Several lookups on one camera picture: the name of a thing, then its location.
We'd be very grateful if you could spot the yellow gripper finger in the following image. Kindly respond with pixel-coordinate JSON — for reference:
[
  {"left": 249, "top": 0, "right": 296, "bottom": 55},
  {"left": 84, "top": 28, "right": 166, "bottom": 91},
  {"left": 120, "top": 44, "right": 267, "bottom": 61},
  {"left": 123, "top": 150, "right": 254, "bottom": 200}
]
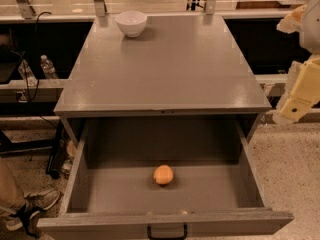
[
  {"left": 276, "top": 5, "right": 307, "bottom": 34},
  {"left": 278, "top": 57, "right": 320, "bottom": 122}
]

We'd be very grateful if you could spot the orange fruit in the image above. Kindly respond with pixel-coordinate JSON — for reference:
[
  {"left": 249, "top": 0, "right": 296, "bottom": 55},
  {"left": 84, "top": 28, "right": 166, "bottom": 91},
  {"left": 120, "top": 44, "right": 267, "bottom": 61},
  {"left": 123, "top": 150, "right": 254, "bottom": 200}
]
[{"left": 153, "top": 165, "right": 174, "bottom": 185}]

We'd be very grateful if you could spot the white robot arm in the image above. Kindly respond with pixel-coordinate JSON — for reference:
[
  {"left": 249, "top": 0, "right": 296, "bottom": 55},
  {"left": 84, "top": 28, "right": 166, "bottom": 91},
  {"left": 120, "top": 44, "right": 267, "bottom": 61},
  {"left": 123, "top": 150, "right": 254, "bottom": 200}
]
[{"left": 272, "top": 0, "right": 320, "bottom": 124}]

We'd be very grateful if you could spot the grey cabinet counter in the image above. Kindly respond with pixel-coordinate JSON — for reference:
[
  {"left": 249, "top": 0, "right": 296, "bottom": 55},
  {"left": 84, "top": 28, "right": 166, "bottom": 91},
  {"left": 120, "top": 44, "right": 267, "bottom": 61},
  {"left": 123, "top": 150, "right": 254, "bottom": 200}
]
[{"left": 53, "top": 13, "right": 272, "bottom": 148}]

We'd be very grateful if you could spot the grey open top drawer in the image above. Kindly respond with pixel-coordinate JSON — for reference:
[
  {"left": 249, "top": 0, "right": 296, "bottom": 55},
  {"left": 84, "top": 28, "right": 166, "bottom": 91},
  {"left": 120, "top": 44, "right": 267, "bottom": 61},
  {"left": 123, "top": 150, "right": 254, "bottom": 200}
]
[{"left": 38, "top": 116, "right": 293, "bottom": 240}]

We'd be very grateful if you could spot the white ceramic bowl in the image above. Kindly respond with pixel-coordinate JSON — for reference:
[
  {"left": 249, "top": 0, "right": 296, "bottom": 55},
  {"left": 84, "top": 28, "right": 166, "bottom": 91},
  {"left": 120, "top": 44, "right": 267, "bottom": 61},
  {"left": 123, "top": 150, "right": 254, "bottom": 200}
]
[{"left": 115, "top": 11, "right": 148, "bottom": 37}]

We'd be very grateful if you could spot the clear plastic water bottle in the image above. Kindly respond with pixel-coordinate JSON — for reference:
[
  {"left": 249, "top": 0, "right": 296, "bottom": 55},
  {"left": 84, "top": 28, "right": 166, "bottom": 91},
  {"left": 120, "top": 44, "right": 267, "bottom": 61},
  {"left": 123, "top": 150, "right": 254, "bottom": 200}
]
[{"left": 40, "top": 55, "right": 58, "bottom": 81}]

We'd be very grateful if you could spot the grey sneaker shoe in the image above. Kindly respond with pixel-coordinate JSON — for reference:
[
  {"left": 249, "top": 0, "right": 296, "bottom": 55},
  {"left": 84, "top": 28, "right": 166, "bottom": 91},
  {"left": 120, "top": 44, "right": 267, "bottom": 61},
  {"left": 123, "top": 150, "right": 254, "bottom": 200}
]
[{"left": 3, "top": 189, "right": 61, "bottom": 231}]

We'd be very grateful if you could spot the tan trouser leg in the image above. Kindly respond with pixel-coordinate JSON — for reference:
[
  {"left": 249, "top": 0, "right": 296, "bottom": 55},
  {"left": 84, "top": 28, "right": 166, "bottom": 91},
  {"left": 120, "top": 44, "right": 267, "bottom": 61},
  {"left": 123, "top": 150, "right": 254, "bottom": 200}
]
[{"left": 0, "top": 159, "right": 26, "bottom": 211}]

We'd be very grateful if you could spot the black drawer handle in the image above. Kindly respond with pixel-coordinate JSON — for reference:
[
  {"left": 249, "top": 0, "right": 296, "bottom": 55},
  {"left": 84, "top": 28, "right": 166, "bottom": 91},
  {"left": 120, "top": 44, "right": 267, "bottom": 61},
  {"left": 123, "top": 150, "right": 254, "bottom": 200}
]
[{"left": 146, "top": 224, "right": 188, "bottom": 240}]

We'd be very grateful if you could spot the black cable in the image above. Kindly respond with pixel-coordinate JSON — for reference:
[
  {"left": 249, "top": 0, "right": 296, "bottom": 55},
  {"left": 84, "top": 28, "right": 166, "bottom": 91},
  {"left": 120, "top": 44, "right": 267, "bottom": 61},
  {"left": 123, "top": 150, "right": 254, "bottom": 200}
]
[{"left": 9, "top": 11, "right": 58, "bottom": 128}]

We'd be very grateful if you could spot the metal rail post left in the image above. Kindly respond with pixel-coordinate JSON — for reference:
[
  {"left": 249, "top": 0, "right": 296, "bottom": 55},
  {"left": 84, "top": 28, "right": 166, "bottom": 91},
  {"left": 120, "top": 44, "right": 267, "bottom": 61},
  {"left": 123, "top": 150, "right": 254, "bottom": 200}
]
[{"left": 16, "top": 0, "right": 36, "bottom": 19}]

